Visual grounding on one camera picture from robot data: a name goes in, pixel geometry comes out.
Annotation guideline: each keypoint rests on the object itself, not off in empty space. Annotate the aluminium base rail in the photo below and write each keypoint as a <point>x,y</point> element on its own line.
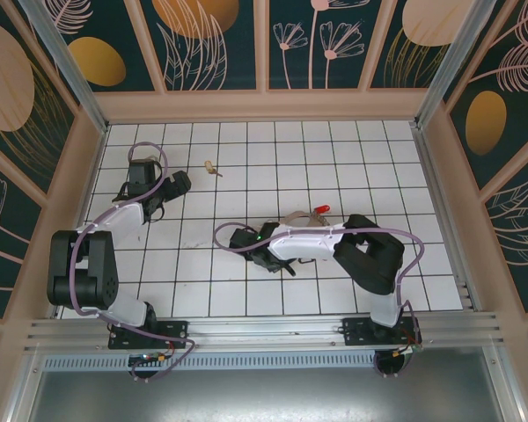
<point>264,327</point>

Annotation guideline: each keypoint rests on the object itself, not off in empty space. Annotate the aluminium side rail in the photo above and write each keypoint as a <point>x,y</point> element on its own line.
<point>449,228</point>

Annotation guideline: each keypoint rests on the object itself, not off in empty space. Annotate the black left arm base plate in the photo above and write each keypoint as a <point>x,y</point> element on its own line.
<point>176,334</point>

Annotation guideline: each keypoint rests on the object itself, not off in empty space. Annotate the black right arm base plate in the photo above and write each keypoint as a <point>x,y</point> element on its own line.
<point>356,332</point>

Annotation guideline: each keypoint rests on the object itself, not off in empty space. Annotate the small brass key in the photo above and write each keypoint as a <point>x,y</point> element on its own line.
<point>209,166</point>

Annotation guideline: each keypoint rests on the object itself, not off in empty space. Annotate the aluminium corner post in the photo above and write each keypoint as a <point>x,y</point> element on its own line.
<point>449,70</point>
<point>70,74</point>

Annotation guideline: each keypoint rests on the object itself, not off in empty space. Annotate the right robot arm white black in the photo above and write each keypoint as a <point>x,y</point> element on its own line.
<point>378,264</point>

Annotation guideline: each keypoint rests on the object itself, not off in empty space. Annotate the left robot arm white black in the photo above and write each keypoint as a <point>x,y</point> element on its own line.
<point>92,272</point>

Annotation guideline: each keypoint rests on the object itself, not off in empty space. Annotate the grey metal shelf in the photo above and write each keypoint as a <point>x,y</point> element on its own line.
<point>264,395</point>

